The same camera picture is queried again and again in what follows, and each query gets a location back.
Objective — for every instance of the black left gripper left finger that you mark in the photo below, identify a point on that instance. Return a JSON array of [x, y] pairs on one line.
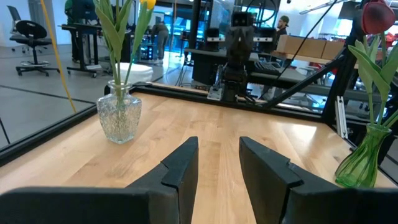
[[93, 205]]

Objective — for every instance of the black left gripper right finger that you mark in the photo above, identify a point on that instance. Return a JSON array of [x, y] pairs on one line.
[[311, 205]]

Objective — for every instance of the green glass vase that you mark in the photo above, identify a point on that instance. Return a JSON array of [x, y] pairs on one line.
[[360, 168]]

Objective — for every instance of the yellow artificial tulip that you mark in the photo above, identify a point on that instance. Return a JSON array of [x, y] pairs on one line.
[[123, 18], [148, 3]]

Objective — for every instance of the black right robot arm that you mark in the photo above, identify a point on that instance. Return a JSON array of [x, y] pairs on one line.
[[234, 81]]

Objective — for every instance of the clear textured glass vase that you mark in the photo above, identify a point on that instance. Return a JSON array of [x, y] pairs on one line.
[[119, 124]]

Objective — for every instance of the black keyboard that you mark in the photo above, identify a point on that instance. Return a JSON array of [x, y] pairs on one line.
[[267, 68]]

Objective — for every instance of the person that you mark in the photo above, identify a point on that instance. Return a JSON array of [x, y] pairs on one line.
[[69, 7], [160, 34], [281, 29]]

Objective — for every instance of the large cardboard box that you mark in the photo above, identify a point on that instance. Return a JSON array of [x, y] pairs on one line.
[[298, 46]]

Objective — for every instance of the silver aluminium extrusion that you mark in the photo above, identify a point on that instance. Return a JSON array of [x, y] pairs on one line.
[[340, 118]]

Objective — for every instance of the black standing desk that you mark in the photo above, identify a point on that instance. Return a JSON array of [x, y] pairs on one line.
[[81, 27]]

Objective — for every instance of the black office chair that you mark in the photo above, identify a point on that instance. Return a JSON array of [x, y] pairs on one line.
[[31, 29]]

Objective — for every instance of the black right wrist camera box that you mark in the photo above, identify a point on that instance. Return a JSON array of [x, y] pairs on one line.
[[242, 19]]

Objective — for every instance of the black diagonal frame brace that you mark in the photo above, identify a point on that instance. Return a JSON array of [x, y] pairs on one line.
[[304, 81]]

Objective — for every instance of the black table frame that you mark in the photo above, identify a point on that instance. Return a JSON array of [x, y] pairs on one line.
[[46, 132]]

